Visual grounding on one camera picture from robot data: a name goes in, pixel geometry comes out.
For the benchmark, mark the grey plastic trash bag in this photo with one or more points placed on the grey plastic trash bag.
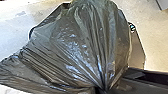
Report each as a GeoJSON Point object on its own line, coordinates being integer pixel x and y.
{"type": "Point", "coordinates": [76, 46]}

